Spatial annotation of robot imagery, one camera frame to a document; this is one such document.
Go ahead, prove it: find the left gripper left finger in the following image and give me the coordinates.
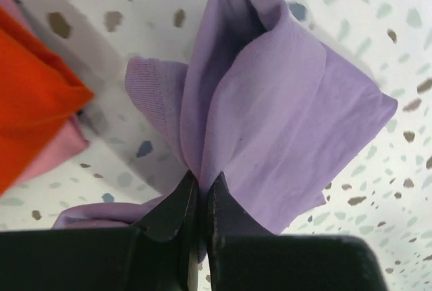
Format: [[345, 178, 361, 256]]
[[1, 173, 198, 290]]

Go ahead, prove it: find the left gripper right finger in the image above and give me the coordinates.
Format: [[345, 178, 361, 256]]
[[207, 174, 387, 291]]

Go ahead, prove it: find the lavender t shirt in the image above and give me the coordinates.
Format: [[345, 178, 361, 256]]
[[50, 0, 399, 265]]

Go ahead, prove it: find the orange folded t shirt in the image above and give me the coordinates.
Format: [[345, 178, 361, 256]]
[[1, 10, 94, 192]]

